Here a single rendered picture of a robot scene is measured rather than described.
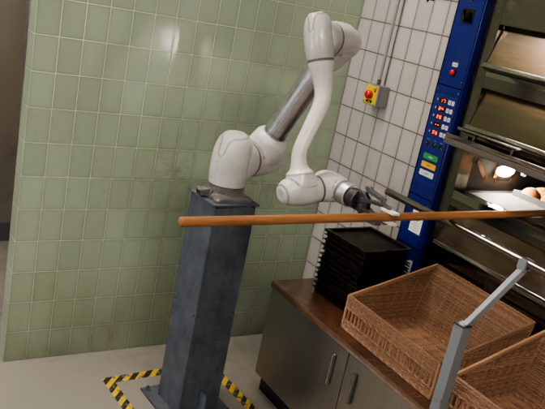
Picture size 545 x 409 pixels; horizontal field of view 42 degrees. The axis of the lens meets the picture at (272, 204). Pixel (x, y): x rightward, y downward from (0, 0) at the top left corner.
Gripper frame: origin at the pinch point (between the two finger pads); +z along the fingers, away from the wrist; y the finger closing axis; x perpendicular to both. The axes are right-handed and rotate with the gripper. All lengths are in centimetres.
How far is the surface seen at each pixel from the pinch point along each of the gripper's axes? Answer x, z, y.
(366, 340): -19, -14, 58
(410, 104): -69, -72, -28
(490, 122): -67, -24, -32
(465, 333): -8.4, 37.3, 25.8
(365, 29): -70, -117, -56
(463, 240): -67, -20, 19
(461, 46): -65, -48, -58
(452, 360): -7, 37, 36
